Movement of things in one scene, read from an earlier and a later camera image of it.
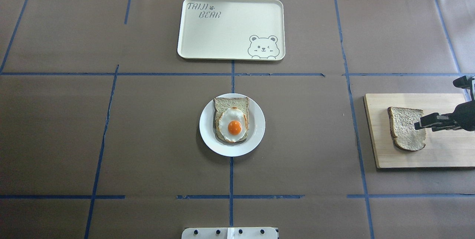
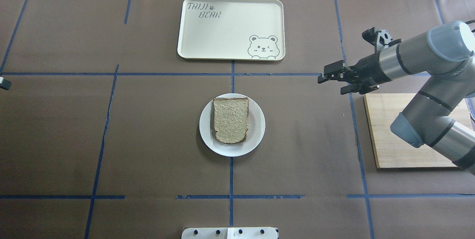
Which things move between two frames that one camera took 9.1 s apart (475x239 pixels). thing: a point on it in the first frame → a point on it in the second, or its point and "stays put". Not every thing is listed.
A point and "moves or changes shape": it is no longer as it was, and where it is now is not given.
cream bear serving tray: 232,29 stays put
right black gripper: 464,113 → 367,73
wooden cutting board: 447,148 stays put
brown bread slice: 402,121 moves or changes shape
